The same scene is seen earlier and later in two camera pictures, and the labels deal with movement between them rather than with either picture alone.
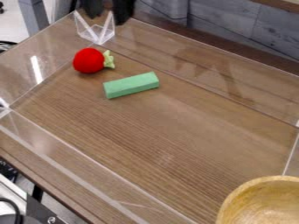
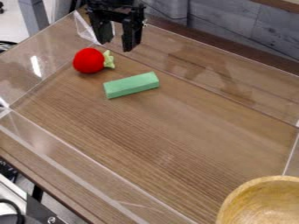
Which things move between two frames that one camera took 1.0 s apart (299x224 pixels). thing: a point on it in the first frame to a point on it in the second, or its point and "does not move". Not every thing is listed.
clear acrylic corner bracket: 98,34 does not move
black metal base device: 38,214 does not move
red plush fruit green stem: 88,60 does not move
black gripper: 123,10 to 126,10
